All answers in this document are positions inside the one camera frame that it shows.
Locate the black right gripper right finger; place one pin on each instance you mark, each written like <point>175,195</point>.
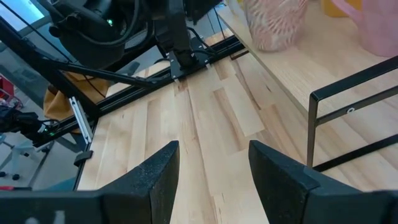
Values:
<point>295,199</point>

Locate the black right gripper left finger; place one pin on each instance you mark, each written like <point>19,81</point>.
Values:
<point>124,199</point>

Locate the red patterned white mug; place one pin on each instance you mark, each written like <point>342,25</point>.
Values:
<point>273,25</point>

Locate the plain pink mug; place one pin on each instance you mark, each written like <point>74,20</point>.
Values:
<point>382,31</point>

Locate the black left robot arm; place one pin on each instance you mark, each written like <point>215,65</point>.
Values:
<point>90,34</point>

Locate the mustard yellow cloth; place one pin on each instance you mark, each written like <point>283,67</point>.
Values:
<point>62,105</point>

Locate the grey office chair base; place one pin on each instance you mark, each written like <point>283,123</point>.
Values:
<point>18,149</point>

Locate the black device with green light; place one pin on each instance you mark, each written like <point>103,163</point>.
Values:
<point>18,123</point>

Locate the red object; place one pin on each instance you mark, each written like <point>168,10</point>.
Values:
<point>6,90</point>

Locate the white frame bracket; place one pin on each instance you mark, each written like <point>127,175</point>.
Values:
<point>81,121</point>

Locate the black aluminium table frame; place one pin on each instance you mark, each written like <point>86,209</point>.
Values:
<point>133,93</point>

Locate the wooden shelf with black frame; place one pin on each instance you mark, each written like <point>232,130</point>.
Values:
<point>326,71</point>

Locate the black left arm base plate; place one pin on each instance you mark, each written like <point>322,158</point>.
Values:
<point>183,70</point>

